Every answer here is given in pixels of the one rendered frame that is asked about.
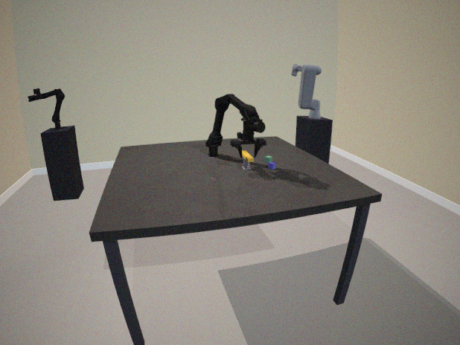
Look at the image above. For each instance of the yellow bar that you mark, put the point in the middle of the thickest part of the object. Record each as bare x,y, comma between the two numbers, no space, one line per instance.
247,156

